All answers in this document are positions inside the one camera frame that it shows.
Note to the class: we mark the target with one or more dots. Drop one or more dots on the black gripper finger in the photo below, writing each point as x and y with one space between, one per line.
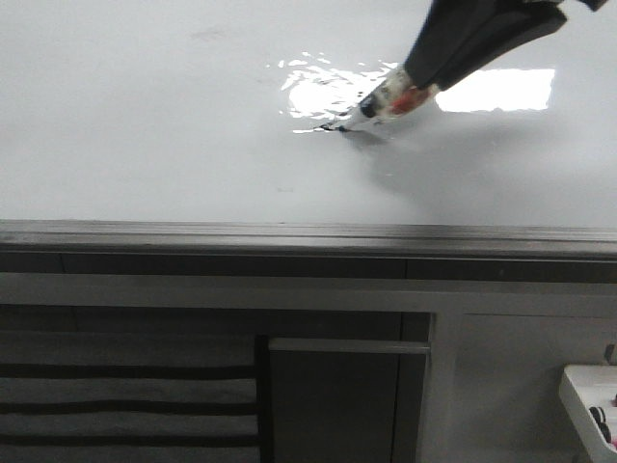
444 29
501 33

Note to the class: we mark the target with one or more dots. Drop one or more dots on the white black whiteboard marker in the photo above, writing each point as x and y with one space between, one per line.
397 95

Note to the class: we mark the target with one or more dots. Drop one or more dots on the white glossy whiteboard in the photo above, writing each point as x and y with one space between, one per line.
197 126

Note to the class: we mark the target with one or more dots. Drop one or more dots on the white plastic storage tray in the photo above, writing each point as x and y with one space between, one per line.
582 387

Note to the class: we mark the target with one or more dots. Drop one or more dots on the grey cabinet door panel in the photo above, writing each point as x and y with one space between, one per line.
346 407

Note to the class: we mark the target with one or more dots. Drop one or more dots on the black white striped panel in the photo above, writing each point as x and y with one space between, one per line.
68 397

